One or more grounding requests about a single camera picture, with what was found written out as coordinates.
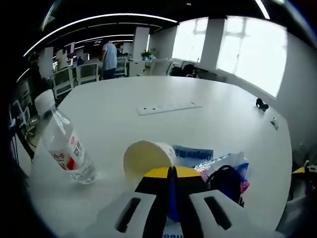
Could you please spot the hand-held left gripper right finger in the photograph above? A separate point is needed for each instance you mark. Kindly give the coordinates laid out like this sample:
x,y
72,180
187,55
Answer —
x,y
193,183

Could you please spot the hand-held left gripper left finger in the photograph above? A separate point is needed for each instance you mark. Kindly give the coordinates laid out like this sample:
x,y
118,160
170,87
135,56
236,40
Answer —
x,y
153,198

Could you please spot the blue tissue pack item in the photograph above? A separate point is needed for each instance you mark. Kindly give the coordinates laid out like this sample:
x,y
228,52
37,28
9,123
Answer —
x,y
176,198

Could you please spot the blue print plastic bag item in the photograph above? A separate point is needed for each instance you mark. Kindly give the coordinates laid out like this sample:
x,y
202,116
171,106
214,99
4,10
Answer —
x,y
193,155

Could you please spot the white paper cup item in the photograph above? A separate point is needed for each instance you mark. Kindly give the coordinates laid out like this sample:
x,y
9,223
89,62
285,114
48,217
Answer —
x,y
141,161

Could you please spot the clear water bottle item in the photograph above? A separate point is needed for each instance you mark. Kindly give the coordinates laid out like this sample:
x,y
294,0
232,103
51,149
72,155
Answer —
x,y
64,141

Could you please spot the group of background office chairs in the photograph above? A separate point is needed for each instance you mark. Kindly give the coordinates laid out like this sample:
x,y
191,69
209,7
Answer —
x,y
86,72

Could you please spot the small black object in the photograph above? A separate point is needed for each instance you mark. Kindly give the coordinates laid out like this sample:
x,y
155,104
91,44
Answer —
x,y
261,104

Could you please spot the white table socket panel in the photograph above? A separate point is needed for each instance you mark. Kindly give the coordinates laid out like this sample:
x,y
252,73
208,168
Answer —
x,y
168,108

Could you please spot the white table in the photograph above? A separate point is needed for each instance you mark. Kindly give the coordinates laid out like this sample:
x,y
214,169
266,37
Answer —
x,y
111,94

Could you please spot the green potted plant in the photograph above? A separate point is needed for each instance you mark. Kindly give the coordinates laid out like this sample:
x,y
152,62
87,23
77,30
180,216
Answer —
x,y
148,54

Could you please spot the curved ceiling light strip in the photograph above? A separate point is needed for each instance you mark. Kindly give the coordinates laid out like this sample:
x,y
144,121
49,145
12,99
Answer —
x,y
99,19

